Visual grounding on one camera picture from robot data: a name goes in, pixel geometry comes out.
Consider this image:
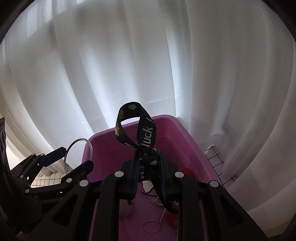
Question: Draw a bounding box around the white sheer curtain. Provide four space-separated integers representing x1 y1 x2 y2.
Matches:
1 1 295 236

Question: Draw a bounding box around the small silver ring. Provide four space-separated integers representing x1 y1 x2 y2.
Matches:
142 219 163 234

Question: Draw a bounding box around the white black grid bedsheet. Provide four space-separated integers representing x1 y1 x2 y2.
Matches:
30 144 238 189

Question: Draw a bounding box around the red pompom hair tie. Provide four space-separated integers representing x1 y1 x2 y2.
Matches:
180 167 195 180

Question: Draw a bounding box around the large silver bangle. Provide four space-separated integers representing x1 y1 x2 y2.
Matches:
63 138 93 174

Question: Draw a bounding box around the pink plastic bin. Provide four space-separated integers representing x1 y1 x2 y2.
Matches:
89 115 210 240

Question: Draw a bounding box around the black printed lanyard strap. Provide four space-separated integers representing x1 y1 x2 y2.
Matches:
114 101 180 214

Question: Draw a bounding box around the pearl bead chain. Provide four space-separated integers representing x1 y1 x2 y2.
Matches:
154 196 167 223

